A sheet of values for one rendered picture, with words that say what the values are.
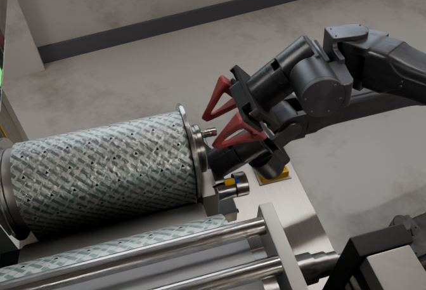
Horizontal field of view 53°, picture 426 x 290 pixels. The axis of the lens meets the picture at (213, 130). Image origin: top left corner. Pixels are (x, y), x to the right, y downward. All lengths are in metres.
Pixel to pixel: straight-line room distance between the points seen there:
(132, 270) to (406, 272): 0.22
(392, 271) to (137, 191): 0.35
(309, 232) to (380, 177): 1.34
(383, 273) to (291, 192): 0.68
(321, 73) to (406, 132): 2.02
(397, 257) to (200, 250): 0.16
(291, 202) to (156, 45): 2.04
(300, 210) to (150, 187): 0.50
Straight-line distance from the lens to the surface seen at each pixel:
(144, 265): 0.35
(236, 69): 0.64
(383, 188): 2.26
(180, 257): 0.36
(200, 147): 0.62
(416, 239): 1.82
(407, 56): 0.60
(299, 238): 0.98
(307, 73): 0.55
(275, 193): 1.03
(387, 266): 0.38
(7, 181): 0.62
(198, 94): 2.52
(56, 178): 0.59
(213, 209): 0.69
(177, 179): 0.60
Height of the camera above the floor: 1.76
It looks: 49 degrees down
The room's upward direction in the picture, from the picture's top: straight up
